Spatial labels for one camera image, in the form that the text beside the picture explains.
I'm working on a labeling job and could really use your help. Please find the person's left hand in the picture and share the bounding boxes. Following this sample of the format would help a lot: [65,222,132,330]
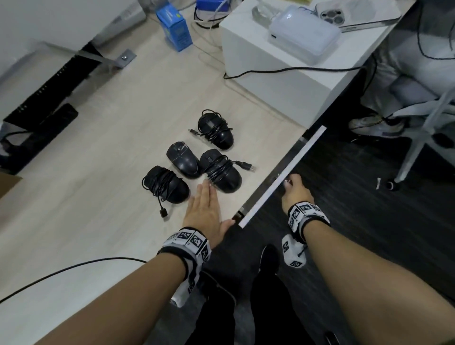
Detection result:
[182,179,236,247]

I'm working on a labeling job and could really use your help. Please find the person's right hand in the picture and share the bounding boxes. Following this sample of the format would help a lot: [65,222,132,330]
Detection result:
[282,174,315,214]

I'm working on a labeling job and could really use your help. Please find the white drawer front panel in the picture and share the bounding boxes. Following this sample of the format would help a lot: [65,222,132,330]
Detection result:
[238,125,327,229]

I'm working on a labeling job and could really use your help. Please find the person's left forearm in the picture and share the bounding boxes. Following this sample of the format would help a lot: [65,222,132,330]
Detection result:
[35,252,190,345]

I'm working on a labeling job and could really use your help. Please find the person's right forearm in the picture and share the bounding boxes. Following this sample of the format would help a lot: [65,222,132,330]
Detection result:
[303,221,455,345]

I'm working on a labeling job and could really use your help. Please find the right wrist band with markers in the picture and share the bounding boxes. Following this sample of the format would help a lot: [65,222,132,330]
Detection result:
[282,201,331,269]

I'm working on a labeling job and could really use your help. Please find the wrist band with markers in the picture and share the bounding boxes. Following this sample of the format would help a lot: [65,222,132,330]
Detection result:
[282,201,331,269]
[157,227,212,308]

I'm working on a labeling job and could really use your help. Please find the left wrist band with markers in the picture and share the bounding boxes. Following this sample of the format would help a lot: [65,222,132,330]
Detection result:
[157,227,212,308]

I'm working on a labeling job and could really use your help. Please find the black mouse with grey wheel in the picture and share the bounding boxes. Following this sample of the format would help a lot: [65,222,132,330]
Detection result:
[166,141,203,180]

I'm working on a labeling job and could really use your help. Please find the person's black trousers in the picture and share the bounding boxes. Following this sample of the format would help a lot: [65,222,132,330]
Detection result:
[184,245,342,345]

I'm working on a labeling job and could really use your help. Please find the white desk riser box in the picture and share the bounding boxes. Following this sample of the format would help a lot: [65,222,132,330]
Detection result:
[219,0,417,129]

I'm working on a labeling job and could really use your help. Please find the white translucent plastic case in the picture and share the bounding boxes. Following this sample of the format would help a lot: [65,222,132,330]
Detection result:
[268,5,342,67]

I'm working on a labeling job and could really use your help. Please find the white office chair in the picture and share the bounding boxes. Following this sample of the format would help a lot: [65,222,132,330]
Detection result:
[386,85,455,192]

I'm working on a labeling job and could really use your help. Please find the clear glass item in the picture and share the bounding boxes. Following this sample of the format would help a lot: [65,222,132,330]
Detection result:
[252,0,283,28]

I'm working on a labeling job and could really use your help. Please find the smartphone in clear case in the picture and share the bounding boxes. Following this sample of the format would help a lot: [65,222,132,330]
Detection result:
[314,0,403,33]

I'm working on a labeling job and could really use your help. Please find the blue cardboard box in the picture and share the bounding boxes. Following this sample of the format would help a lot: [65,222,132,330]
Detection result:
[155,3,193,53]

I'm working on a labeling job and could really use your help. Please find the black perforated panel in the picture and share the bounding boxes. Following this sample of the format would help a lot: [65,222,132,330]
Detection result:
[3,42,104,131]

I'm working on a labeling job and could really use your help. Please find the black mouse with wrapped cable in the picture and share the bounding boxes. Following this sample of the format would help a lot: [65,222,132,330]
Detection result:
[141,165,191,219]
[188,109,235,151]
[199,149,256,194]

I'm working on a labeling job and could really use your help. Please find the thin black cable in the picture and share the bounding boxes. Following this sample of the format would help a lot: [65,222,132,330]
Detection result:
[223,65,364,81]

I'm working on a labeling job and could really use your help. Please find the long black cable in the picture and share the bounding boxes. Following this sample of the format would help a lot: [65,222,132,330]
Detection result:
[0,257,148,305]

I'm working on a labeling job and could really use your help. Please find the hanging black cable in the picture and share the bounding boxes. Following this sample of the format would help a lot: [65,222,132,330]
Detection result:
[417,0,455,61]

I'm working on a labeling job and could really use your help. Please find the blue box with white cable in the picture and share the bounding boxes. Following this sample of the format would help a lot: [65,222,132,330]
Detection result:
[195,0,229,12]

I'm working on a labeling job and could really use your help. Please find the grey metal bracket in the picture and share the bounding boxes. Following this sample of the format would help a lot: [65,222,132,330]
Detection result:
[42,42,138,70]

